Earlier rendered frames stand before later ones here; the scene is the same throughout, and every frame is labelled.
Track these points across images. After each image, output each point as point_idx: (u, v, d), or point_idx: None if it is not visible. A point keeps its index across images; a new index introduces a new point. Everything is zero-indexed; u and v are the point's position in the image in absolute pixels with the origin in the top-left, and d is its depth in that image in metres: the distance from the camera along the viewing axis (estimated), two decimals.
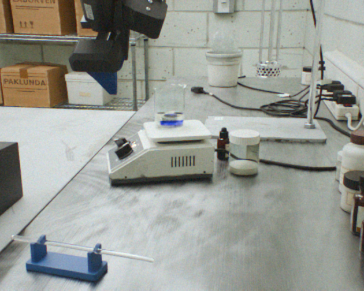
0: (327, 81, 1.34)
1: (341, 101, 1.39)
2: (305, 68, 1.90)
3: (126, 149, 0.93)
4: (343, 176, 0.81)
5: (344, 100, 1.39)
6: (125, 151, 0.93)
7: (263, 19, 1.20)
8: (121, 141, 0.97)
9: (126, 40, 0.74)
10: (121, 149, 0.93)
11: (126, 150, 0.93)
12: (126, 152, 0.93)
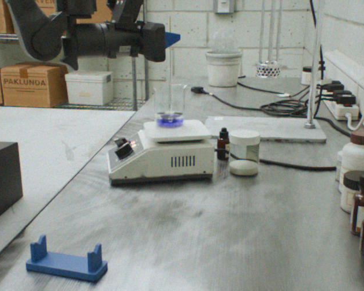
0: (327, 81, 1.34)
1: (341, 101, 1.39)
2: (305, 68, 1.90)
3: (126, 149, 0.93)
4: (343, 176, 0.81)
5: (344, 100, 1.39)
6: (125, 151, 0.93)
7: (263, 19, 1.20)
8: (121, 141, 0.97)
9: None
10: (121, 149, 0.93)
11: (126, 150, 0.93)
12: (126, 152, 0.93)
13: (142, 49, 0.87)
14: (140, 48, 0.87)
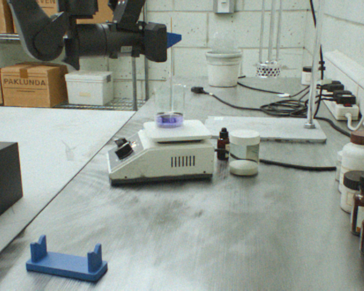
0: (327, 81, 1.34)
1: (341, 101, 1.39)
2: (305, 68, 1.90)
3: (126, 149, 0.93)
4: (343, 176, 0.81)
5: (344, 100, 1.39)
6: (125, 151, 0.93)
7: (263, 19, 1.20)
8: (121, 141, 0.97)
9: None
10: (121, 149, 0.93)
11: (126, 150, 0.93)
12: (126, 152, 0.93)
13: (143, 49, 0.87)
14: (141, 48, 0.88)
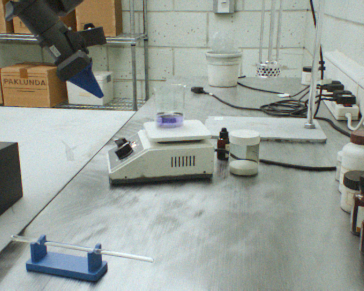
0: (327, 81, 1.34)
1: (341, 101, 1.39)
2: (305, 68, 1.90)
3: (126, 149, 0.93)
4: (343, 176, 0.81)
5: (344, 100, 1.39)
6: (125, 151, 0.93)
7: (263, 19, 1.20)
8: (121, 141, 0.97)
9: (94, 79, 0.96)
10: (121, 149, 0.93)
11: (126, 150, 0.93)
12: (126, 152, 0.93)
13: None
14: None
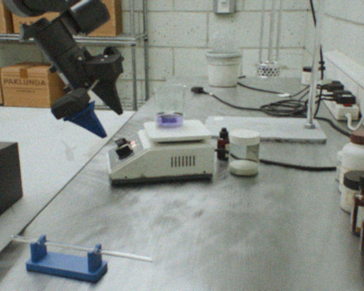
0: (327, 81, 1.34)
1: (341, 101, 1.39)
2: (305, 68, 1.90)
3: (125, 150, 0.93)
4: (343, 176, 0.81)
5: (344, 100, 1.39)
6: (124, 152, 0.93)
7: (263, 19, 1.20)
8: (121, 141, 0.97)
9: (115, 97, 0.94)
10: (120, 150, 0.93)
11: (125, 152, 0.93)
12: (125, 153, 0.93)
13: None
14: None
